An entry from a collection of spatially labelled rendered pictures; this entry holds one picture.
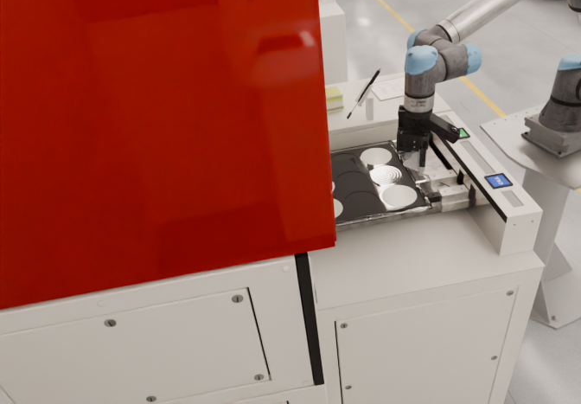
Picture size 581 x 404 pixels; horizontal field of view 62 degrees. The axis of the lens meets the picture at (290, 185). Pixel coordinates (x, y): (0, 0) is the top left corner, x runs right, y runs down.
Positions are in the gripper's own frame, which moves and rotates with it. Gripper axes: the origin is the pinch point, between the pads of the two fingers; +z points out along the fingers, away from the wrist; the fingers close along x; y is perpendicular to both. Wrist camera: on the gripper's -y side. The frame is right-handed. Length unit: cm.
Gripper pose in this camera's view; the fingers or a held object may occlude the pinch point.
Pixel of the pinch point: (423, 170)
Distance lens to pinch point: 140.2
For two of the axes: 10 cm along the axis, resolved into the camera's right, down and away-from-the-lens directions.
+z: 1.2, 7.9, 6.0
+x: -2.7, 6.1, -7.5
